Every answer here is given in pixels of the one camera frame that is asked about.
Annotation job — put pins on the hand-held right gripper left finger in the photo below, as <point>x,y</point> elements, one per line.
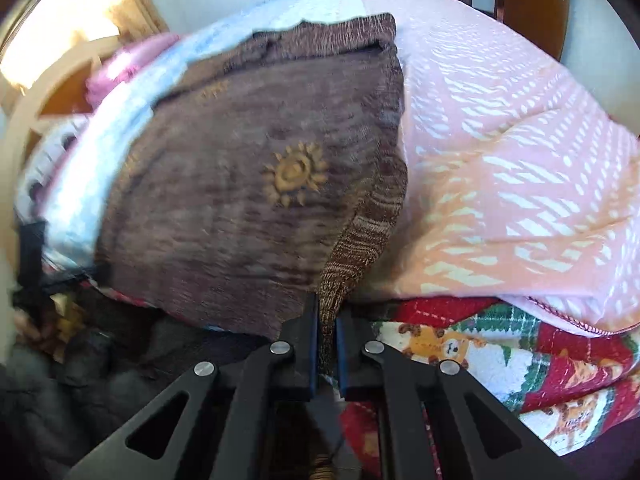
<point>314,350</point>

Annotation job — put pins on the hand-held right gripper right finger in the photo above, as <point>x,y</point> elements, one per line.
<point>342,355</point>

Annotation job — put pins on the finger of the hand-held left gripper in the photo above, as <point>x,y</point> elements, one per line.
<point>75,282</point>

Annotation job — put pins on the brown knit sweater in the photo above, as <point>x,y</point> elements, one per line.
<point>225,185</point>

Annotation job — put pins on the dark cloth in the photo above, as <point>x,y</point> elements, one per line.
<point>100,385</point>

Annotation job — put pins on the light wooden headboard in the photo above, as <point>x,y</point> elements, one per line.
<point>30,100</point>

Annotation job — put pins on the red printed blanket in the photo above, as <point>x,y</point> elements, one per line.
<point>550,375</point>

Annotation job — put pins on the pink pillow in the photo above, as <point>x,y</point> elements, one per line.
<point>125,65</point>

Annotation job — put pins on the pink and blue bed sheet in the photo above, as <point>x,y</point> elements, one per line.
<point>500,160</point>

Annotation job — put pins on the brown wooden door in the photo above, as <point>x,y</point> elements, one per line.
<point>537,5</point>

